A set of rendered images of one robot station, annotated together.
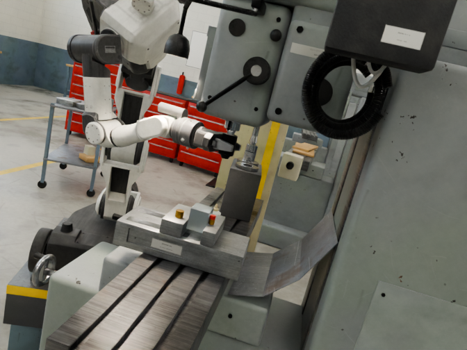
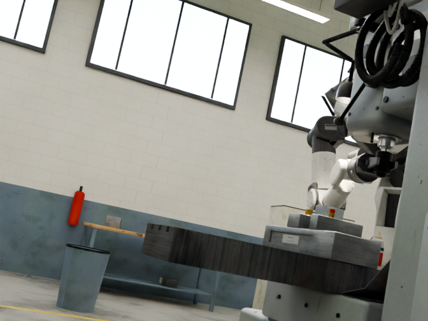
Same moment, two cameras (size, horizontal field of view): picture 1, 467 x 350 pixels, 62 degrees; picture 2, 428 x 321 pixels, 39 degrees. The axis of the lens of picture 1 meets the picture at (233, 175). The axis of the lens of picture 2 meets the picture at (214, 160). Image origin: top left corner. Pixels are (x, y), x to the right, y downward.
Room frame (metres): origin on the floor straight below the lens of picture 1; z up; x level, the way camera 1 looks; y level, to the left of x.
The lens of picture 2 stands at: (-0.09, -1.20, 0.90)
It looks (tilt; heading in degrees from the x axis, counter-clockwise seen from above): 8 degrees up; 61
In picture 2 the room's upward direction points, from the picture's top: 12 degrees clockwise
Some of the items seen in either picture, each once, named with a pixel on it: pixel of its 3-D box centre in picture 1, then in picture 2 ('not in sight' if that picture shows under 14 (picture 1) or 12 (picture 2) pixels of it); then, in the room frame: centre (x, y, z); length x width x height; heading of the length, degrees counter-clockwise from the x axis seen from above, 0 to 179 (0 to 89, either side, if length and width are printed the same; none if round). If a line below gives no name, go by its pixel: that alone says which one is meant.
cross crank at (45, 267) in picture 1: (53, 273); not in sight; (1.24, 0.53, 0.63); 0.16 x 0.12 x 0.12; 82
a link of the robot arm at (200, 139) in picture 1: (201, 137); (370, 167); (1.20, 0.12, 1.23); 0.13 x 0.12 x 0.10; 157
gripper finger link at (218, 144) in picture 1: (222, 146); (372, 162); (1.14, 0.05, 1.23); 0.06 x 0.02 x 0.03; 67
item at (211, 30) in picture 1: (208, 64); not in sight; (1.18, 0.15, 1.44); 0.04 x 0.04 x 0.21; 82
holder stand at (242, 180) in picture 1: (241, 187); not in sight; (1.52, -0.04, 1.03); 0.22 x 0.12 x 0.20; 179
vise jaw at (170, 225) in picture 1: (179, 219); (315, 225); (1.02, 0.12, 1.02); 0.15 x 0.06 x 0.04; 174
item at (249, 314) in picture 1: (196, 276); (357, 318); (1.17, 0.04, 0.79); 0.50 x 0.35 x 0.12; 82
